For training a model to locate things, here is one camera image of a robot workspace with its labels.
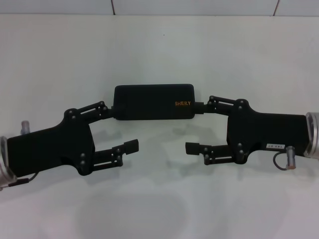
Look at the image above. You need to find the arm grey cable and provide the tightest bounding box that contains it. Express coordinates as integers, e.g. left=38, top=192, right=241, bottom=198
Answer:
left=8, top=173, right=38, bottom=187
left=273, top=152, right=289, bottom=171

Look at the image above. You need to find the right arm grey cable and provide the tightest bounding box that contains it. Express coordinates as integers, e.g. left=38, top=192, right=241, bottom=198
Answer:
left=273, top=152, right=289, bottom=171

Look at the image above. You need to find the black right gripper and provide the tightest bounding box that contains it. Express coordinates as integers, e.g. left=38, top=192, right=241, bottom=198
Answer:
left=185, top=95, right=311, bottom=166

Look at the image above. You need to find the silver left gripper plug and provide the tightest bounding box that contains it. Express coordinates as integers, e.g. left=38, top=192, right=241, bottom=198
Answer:
left=20, top=120, right=31, bottom=135

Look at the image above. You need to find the left arm grey cable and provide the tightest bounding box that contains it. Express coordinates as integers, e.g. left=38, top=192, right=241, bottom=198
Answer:
left=8, top=173, right=38, bottom=187

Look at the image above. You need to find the black glasses case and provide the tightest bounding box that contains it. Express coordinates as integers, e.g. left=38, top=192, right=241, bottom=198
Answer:
left=113, top=84, right=197, bottom=121

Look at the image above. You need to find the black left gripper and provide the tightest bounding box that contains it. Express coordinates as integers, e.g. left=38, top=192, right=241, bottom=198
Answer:
left=7, top=101, right=116, bottom=177

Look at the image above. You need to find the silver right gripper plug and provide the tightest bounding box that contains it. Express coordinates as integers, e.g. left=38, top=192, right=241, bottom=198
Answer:
left=286, top=146, right=297, bottom=171

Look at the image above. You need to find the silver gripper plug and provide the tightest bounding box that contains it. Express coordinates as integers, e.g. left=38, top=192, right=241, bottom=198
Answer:
left=20, top=120, right=31, bottom=135
left=286, top=146, right=297, bottom=171

